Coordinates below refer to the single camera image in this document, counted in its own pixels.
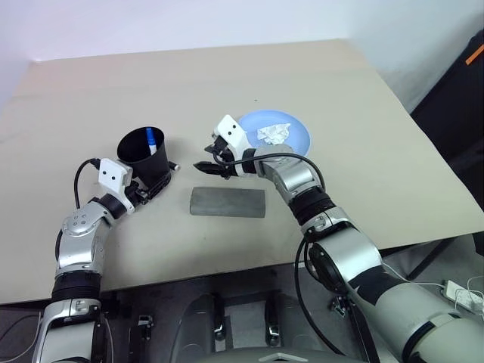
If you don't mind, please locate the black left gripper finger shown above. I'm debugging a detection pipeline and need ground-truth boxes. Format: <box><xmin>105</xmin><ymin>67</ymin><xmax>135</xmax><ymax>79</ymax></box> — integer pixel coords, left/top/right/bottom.
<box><xmin>145</xmin><ymin>170</ymin><xmax>172</xmax><ymax>190</ymax></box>
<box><xmin>149</xmin><ymin>172</ymin><xmax>175</xmax><ymax>200</ymax></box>

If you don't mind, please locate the white marker with blue cap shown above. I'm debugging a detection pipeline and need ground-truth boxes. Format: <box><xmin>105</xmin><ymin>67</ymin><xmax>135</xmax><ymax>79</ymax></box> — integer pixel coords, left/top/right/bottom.
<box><xmin>144</xmin><ymin>127</ymin><xmax>158</xmax><ymax>157</ymax></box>

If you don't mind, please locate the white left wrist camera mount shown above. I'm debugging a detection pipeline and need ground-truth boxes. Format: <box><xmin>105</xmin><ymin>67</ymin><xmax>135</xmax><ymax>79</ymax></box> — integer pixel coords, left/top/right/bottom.
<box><xmin>97</xmin><ymin>158</ymin><xmax>135</xmax><ymax>215</ymax></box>

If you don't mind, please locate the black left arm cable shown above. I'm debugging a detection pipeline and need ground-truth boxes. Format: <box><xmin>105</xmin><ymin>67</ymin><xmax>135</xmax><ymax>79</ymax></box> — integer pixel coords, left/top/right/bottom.
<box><xmin>74</xmin><ymin>157</ymin><xmax>101</xmax><ymax>209</ymax></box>

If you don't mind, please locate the dark grey rounded shape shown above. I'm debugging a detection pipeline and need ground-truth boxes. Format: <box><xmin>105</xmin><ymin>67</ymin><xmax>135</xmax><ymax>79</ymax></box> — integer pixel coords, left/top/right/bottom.
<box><xmin>272</xmin><ymin>290</ymin><xmax>323</xmax><ymax>356</ymax></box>
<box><xmin>168</xmin><ymin>293</ymin><xmax>220</xmax><ymax>363</ymax></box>

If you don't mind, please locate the black object with orange stripe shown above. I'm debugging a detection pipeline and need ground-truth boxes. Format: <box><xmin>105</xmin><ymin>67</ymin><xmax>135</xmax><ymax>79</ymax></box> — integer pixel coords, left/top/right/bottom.
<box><xmin>410</xmin><ymin>32</ymin><xmax>484</xmax><ymax>213</ymax></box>

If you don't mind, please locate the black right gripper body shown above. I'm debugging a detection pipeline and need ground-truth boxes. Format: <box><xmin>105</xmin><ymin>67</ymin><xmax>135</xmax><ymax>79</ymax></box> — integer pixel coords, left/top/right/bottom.
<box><xmin>210</xmin><ymin>135</ymin><xmax>238</xmax><ymax>180</ymax></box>

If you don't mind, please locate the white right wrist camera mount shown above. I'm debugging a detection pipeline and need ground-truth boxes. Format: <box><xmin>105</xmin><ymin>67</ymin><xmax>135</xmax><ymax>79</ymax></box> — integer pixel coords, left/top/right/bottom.
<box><xmin>213</xmin><ymin>114</ymin><xmax>259</xmax><ymax>178</ymax></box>

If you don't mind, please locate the grey glasses case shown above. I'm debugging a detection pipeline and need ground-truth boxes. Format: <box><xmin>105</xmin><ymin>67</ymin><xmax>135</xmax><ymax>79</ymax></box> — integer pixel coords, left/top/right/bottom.
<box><xmin>188</xmin><ymin>186</ymin><xmax>267</xmax><ymax>219</ymax></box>

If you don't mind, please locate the black tapered cup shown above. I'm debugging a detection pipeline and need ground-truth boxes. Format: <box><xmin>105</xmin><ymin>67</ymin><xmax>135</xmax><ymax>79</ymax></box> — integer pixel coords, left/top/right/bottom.
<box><xmin>116</xmin><ymin>124</ymin><xmax>172</xmax><ymax>183</ymax></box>

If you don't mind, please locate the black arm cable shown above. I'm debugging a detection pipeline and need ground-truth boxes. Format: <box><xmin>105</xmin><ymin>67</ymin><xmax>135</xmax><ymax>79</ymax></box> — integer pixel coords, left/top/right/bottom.
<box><xmin>211</xmin><ymin>150</ymin><xmax>347</xmax><ymax>356</ymax></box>
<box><xmin>74</xmin><ymin>157</ymin><xmax>101</xmax><ymax>209</ymax></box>

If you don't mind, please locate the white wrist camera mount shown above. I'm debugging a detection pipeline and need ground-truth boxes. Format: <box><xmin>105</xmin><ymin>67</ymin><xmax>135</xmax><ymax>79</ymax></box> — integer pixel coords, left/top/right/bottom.
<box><xmin>97</xmin><ymin>158</ymin><xmax>135</xmax><ymax>215</ymax></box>
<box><xmin>213</xmin><ymin>114</ymin><xmax>259</xmax><ymax>178</ymax></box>

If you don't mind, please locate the crumpled white paper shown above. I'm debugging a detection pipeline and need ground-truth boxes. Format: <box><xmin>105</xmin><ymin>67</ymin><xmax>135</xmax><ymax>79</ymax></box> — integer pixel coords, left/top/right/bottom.
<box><xmin>256</xmin><ymin>123</ymin><xmax>292</xmax><ymax>146</ymax></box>

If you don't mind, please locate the black strap with metal buckle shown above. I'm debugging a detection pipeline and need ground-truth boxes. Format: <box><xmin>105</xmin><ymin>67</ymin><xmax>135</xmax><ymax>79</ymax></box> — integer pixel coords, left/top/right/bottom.
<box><xmin>265</xmin><ymin>290</ymin><xmax>281</xmax><ymax>346</ymax></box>
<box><xmin>212</xmin><ymin>293</ymin><xmax>226</xmax><ymax>342</ymax></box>

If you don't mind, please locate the light blue plate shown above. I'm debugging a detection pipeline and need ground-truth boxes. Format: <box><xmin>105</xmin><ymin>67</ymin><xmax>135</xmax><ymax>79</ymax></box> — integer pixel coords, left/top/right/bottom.
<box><xmin>237</xmin><ymin>109</ymin><xmax>313</xmax><ymax>158</ymax></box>

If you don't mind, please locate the white power strip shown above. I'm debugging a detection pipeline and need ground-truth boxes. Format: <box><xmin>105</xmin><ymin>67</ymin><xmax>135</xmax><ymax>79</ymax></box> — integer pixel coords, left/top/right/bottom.
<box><xmin>441</xmin><ymin>279</ymin><xmax>484</xmax><ymax>312</ymax></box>

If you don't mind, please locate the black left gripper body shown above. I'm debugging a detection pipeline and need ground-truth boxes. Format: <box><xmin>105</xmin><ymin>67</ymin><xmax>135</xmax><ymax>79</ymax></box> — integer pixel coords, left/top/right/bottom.
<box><xmin>126</xmin><ymin>178</ymin><xmax>160</xmax><ymax>206</ymax></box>

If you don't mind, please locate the white power cable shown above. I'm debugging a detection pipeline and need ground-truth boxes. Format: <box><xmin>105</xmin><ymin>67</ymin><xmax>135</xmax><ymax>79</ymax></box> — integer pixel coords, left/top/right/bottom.
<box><xmin>380</xmin><ymin>259</ymin><xmax>445</xmax><ymax>290</ymax></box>

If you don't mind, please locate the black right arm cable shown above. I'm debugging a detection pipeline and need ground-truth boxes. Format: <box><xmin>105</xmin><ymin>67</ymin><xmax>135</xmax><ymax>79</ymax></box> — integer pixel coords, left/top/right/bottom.
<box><xmin>211</xmin><ymin>150</ymin><xmax>347</xmax><ymax>356</ymax></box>

